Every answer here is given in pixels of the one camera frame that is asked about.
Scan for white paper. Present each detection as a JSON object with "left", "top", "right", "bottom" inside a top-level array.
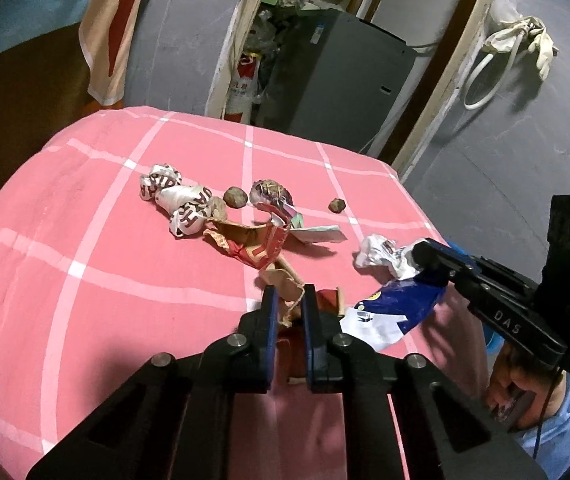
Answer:
[{"left": 354, "top": 234, "right": 425, "bottom": 280}]

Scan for white rubber gloves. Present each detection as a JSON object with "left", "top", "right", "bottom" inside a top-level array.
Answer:
[{"left": 482, "top": 15, "right": 558, "bottom": 81}]

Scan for pink checked tablecloth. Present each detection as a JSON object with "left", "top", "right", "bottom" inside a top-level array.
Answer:
[{"left": 0, "top": 105, "right": 491, "bottom": 480}]

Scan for dark grey cabinet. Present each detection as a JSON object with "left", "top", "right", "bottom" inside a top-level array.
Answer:
[{"left": 256, "top": 9, "right": 416, "bottom": 152}]

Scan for purple foil wrapper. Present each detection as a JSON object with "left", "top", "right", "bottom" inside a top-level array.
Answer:
[{"left": 249, "top": 179, "right": 294, "bottom": 211}]

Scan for person's right hand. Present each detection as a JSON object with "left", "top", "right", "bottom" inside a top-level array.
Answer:
[{"left": 483, "top": 342, "right": 567, "bottom": 431}]

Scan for red beige striped towel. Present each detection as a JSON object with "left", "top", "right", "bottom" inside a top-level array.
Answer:
[{"left": 79, "top": 0, "right": 142, "bottom": 107}]

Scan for light blue sleeve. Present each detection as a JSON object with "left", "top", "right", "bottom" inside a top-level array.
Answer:
[{"left": 481, "top": 238, "right": 570, "bottom": 480}]

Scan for white red crumpled wrapper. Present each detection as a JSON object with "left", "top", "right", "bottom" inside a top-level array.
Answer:
[{"left": 140, "top": 164, "right": 213, "bottom": 238}]

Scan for blue white snack wrapper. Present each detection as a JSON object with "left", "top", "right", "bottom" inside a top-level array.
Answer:
[{"left": 340, "top": 278, "right": 446, "bottom": 352}]

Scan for brown walnut shell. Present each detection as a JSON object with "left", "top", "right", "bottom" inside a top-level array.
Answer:
[{"left": 223, "top": 186, "right": 248, "bottom": 209}]

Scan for small brown nut shell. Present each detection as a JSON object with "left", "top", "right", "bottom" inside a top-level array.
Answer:
[{"left": 328, "top": 197, "right": 347, "bottom": 214}]

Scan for white red plastic bag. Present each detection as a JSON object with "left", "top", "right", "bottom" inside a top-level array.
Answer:
[{"left": 224, "top": 53, "right": 261, "bottom": 125}]

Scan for brown torn paper bag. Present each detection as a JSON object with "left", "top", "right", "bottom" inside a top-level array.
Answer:
[{"left": 202, "top": 219, "right": 346, "bottom": 386}]

